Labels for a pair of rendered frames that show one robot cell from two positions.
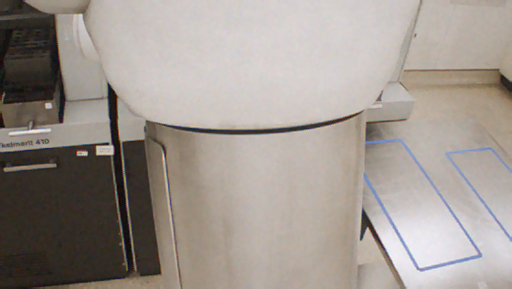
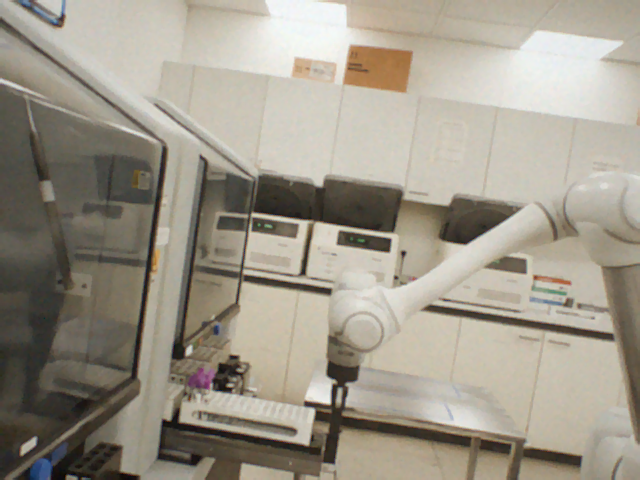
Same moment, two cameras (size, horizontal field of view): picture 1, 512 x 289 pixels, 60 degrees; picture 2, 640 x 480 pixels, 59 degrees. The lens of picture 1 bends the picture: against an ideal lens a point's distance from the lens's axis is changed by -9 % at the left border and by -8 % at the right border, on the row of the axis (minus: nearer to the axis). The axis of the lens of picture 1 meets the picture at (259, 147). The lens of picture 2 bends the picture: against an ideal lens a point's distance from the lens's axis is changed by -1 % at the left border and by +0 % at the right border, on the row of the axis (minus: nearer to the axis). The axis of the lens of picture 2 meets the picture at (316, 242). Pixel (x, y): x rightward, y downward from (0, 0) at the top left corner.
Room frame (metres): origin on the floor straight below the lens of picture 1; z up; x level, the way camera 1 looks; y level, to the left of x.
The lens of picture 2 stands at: (0.30, 1.29, 1.33)
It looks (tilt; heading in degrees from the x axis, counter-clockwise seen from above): 3 degrees down; 293
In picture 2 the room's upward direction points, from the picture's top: 9 degrees clockwise
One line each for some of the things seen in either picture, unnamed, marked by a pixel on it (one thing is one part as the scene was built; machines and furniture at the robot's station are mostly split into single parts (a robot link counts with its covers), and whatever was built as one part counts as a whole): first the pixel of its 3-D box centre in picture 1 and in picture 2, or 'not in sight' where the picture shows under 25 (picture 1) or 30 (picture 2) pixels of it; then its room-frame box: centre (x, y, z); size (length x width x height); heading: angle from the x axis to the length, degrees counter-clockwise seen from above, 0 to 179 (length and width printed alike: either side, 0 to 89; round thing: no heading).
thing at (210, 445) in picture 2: not in sight; (187, 430); (1.03, 0.19, 0.78); 0.73 x 0.14 x 0.09; 20
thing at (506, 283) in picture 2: not in sight; (482, 249); (0.81, -2.66, 1.25); 0.62 x 0.56 x 0.69; 110
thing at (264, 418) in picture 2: not in sight; (248, 418); (0.90, 0.15, 0.83); 0.30 x 0.10 x 0.06; 20
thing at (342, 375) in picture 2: not in sight; (341, 381); (0.71, 0.08, 0.96); 0.08 x 0.07 x 0.09; 110
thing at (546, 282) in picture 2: not in sight; (551, 281); (0.36, -2.98, 1.10); 0.24 x 0.13 x 0.10; 18
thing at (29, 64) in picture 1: (28, 68); (101, 476); (0.92, 0.58, 0.85); 0.12 x 0.02 x 0.06; 110
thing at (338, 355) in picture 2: not in sight; (346, 349); (0.71, 0.08, 1.03); 0.09 x 0.09 x 0.06
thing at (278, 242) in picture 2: not in sight; (271, 220); (2.16, -2.16, 1.22); 0.62 x 0.56 x 0.64; 108
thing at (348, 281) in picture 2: not in sight; (353, 303); (0.71, 0.09, 1.14); 0.13 x 0.11 x 0.16; 115
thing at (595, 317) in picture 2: not in sight; (573, 314); (0.19, -2.70, 0.93); 0.30 x 0.10 x 0.06; 12
